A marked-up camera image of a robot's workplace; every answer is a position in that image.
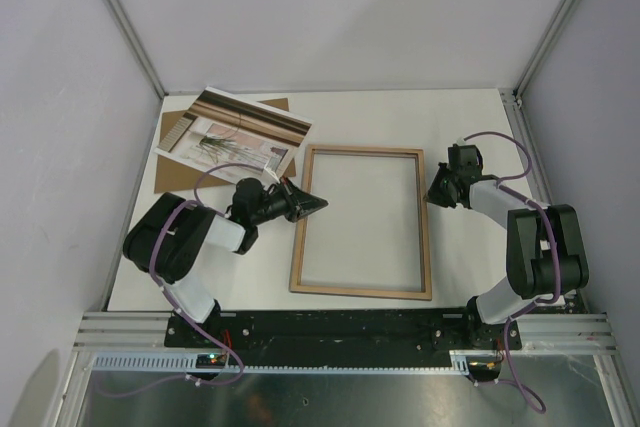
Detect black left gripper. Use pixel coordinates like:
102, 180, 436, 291
251, 176, 327, 226

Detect clear acrylic sheet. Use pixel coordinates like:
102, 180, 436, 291
299, 151, 426, 293

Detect blue wooden picture frame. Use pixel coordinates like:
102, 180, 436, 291
288, 143, 434, 302

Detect printed interior photo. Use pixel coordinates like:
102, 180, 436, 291
155, 87, 313, 184

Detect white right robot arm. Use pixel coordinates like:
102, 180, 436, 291
289, 138, 589, 348

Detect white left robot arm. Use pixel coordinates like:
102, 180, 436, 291
123, 177, 328, 347

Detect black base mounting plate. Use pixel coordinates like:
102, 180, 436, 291
164, 308, 522, 367

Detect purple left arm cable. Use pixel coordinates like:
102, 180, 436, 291
149, 163, 271, 328

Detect grey slotted cable duct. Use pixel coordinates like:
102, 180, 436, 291
91, 350, 502, 375

